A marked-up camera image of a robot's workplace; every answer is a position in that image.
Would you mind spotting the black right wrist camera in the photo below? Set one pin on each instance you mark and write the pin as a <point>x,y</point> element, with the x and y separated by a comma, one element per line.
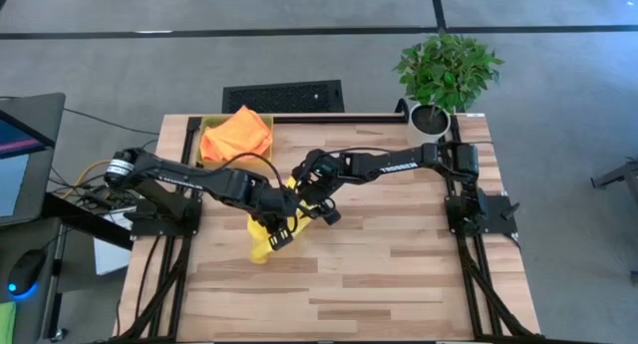
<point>331,215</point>

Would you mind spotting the black computer mouse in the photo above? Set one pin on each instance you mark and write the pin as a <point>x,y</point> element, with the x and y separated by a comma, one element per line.
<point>25,271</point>

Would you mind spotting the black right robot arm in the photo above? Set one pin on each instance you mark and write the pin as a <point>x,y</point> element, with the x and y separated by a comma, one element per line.
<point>399,165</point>

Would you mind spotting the yellow-green translucent bin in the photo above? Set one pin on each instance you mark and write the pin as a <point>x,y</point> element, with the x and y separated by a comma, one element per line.
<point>234,163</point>

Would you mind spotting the plain orange microfiber towel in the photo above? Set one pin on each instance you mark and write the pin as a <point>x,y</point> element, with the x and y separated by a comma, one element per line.
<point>217,144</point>

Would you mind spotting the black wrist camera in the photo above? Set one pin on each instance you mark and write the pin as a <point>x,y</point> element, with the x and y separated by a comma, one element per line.
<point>289,199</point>
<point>331,215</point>

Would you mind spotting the black perforated metal box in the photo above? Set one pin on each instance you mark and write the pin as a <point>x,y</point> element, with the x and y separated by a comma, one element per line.
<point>284,97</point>

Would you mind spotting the yellow microfiber towel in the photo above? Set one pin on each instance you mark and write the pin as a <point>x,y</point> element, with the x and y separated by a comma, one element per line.
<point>261,244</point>

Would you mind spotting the black stand foot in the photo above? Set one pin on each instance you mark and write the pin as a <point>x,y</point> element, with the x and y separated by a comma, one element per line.
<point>618,173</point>

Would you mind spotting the black aluminium table frame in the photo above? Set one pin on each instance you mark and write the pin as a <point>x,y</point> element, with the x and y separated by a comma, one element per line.
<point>339,119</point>

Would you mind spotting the white paper sheet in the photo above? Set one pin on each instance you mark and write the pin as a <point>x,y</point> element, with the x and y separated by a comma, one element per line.
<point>112,254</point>

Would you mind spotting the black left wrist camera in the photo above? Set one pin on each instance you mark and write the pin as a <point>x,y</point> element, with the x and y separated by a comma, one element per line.
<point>289,199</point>

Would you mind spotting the black caster wheel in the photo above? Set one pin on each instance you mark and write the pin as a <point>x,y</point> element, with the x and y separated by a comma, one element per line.
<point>59,334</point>

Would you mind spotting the green flat item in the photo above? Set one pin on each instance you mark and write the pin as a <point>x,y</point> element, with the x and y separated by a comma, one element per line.
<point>6,324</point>

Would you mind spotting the green plant in white pot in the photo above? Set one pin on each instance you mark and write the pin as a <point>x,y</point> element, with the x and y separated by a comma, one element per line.
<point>448,70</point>

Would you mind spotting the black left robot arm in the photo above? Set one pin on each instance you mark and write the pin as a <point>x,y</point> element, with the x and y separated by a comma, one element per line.
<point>189,177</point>

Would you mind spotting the orange towel with white label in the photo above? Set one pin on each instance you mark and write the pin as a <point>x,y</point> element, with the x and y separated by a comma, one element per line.
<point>249,127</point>

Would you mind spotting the dark grey side desk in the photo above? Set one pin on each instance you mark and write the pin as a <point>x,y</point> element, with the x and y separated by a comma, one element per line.
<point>30,319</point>

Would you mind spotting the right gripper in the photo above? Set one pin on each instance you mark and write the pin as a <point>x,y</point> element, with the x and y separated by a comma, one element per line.
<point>321,174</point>

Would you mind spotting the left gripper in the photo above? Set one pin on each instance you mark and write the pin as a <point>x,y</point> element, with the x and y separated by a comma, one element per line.
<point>261,204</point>

